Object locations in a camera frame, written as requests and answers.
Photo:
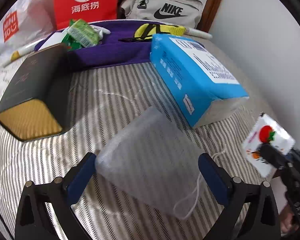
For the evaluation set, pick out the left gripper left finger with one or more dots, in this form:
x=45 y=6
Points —
x=33 y=221

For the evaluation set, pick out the yellow black mesh glove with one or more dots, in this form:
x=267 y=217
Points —
x=146 y=31

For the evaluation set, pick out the dark green box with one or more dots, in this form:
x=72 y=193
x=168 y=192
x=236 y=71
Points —
x=35 y=102

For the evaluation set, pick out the red paper shopping bag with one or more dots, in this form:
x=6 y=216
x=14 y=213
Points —
x=88 y=10

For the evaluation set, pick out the person's right hand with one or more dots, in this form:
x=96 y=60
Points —
x=287 y=227

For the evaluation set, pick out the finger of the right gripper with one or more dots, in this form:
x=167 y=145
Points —
x=273 y=156
x=293 y=155

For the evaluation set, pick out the light green tissue pack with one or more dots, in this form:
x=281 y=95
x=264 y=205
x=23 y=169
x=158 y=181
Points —
x=83 y=33

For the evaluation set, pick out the white cloth item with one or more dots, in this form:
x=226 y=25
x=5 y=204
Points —
x=57 y=37

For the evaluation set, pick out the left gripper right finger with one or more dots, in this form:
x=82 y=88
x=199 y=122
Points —
x=249 y=212

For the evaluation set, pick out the rolled white patterned mat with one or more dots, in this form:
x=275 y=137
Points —
x=200 y=33

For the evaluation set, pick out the blue tissue pack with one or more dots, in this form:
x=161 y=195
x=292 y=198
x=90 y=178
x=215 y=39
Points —
x=203 y=88

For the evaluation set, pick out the green fruit wipes packet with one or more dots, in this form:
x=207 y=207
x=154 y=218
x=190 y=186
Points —
x=71 y=37

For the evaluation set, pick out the white fruit print packet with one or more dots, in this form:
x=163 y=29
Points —
x=266 y=132

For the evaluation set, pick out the white Miniso plastic bag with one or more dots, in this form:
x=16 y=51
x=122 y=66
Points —
x=25 y=22

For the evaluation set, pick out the grey drawstring pouch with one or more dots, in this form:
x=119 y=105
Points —
x=154 y=162

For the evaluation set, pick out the brown wooden door frame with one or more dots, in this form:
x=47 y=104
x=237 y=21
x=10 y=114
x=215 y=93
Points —
x=208 y=15

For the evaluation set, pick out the purple towel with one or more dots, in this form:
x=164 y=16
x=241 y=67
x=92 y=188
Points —
x=116 y=49

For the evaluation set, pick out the beige Nike bag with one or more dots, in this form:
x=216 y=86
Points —
x=177 y=12

